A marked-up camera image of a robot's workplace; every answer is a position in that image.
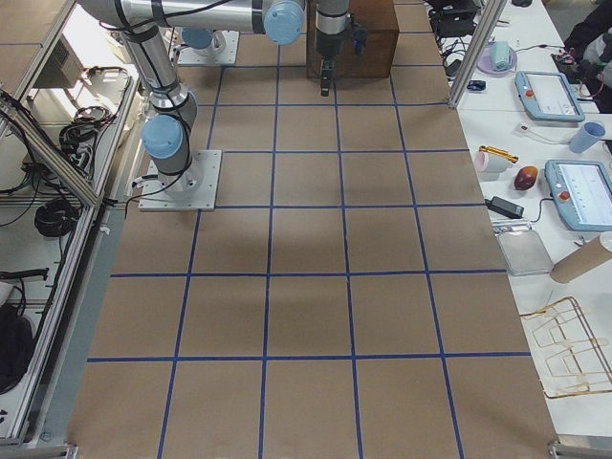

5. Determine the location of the black electronics box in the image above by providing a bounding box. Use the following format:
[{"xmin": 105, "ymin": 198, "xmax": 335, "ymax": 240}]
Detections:
[{"xmin": 428, "ymin": 9, "xmax": 477, "ymax": 38}]

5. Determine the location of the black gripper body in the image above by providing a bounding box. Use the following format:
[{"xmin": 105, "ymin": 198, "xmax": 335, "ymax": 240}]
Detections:
[{"xmin": 315, "ymin": 29, "xmax": 340, "ymax": 60}]

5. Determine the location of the pink white cup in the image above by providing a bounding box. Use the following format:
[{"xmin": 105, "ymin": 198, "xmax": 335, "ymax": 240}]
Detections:
[{"xmin": 473, "ymin": 151, "xmax": 512, "ymax": 174}]

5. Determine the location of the cardboard tube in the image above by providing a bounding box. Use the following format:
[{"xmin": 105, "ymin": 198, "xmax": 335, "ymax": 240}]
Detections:
[{"xmin": 550, "ymin": 231, "xmax": 611, "ymax": 283}]

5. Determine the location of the upper blue teach pendant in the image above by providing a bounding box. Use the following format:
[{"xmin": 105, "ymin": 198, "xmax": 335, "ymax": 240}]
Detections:
[{"xmin": 514, "ymin": 71, "xmax": 585, "ymax": 122}]

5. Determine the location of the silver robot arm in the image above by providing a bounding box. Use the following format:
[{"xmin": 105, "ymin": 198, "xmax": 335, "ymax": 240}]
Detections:
[
  {"xmin": 181, "ymin": 28, "xmax": 227, "ymax": 56},
  {"xmin": 80, "ymin": 1, "xmax": 306, "ymax": 195}
]

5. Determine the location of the aluminium frame post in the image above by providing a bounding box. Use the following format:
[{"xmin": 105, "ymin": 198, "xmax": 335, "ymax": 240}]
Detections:
[{"xmin": 448, "ymin": 0, "xmax": 506, "ymax": 109}]

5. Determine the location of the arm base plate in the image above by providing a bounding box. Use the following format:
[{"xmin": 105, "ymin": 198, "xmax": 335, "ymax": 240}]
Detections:
[
  {"xmin": 139, "ymin": 150, "xmax": 222, "ymax": 211},
  {"xmin": 173, "ymin": 28, "xmax": 240, "ymax": 67}
]

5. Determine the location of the white small sensor box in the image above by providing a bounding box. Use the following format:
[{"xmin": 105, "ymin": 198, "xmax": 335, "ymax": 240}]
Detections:
[{"xmin": 514, "ymin": 123, "xmax": 531, "ymax": 136}]

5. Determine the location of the black power adapter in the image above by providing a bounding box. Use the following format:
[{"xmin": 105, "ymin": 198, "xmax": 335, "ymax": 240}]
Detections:
[{"xmin": 485, "ymin": 196, "xmax": 524, "ymax": 219}]

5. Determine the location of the gold metal tool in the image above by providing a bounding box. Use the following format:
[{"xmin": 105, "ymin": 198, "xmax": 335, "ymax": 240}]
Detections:
[{"xmin": 479, "ymin": 145, "xmax": 519, "ymax": 164}]

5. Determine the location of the small black blue device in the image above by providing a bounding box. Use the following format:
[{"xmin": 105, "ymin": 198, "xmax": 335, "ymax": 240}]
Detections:
[{"xmin": 467, "ymin": 79, "xmax": 487, "ymax": 93}]

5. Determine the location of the teal cloth bundle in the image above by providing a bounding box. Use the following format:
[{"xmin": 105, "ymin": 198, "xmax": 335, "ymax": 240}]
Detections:
[{"xmin": 490, "ymin": 41, "xmax": 512, "ymax": 72}]

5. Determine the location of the red brown fruit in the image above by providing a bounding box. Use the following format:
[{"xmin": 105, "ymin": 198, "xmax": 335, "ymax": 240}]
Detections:
[{"xmin": 514, "ymin": 165, "xmax": 539, "ymax": 191}]

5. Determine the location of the purple plate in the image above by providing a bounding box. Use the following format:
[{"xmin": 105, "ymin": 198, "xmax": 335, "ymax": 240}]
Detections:
[{"xmin": 477, "ymin": 46, "xmax": 517, "ymax": 77}]

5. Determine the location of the dark wooden drawer cabinet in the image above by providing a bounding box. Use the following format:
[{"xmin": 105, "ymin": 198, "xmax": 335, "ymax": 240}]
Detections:
[{"xmin": 334, "ymin": 0, "xmax": 399, "ymax": 78}]

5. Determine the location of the lower blue teach pendant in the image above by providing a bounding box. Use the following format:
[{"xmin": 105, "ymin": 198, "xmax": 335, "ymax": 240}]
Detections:
[{"xmin": 544, "ymin": 160, "xmax": 611, "ymax": 232}]

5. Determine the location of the light blue plastic cup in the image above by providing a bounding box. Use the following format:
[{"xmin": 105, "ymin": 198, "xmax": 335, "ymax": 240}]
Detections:
[{"xmin": 569, "ymin": 121, "xmax": 606, "ymax": 154}]

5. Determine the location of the blue teach pendant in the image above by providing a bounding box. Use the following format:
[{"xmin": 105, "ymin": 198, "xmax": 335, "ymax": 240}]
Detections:
[
  {"xmin": 514, "ymin": 71, "xmax": 585, "ymax": 122},
  {"xmin": 544, "ymin": 160, "xmax": 611, "ymax": 232}
]

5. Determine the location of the black cable coil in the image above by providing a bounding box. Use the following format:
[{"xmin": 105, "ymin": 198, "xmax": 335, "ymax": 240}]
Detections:
[{"xmin": 33, "ymin": 197, "xmax": 77, "ymax": 238}]

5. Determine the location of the gold wire rack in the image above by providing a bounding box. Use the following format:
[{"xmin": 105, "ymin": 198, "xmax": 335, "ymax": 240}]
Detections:
[{"xmin": 520, "ymin": 296, "xmax": 611, "ymax": 400}]

